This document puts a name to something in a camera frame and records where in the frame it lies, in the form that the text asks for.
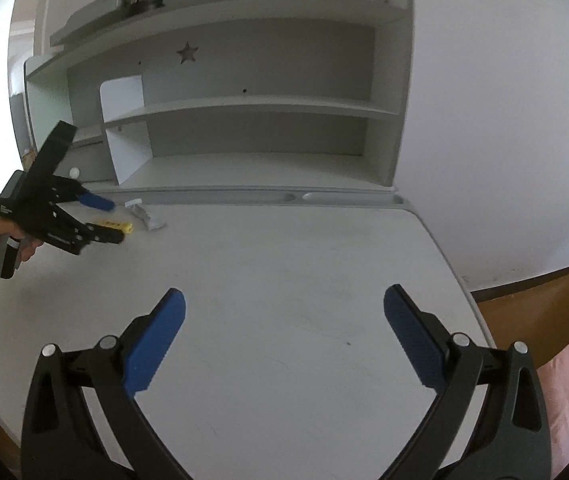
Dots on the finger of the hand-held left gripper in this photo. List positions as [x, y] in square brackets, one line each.
[97, 202]
[99, 234]

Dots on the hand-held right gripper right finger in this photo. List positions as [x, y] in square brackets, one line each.
[414, 340]

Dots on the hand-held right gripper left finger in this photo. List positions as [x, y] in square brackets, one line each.
[157, 340]

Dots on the small yellow block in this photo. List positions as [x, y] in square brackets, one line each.
[120, 227]

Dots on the grey desk hutch shelf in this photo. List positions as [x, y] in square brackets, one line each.
[264, 130]

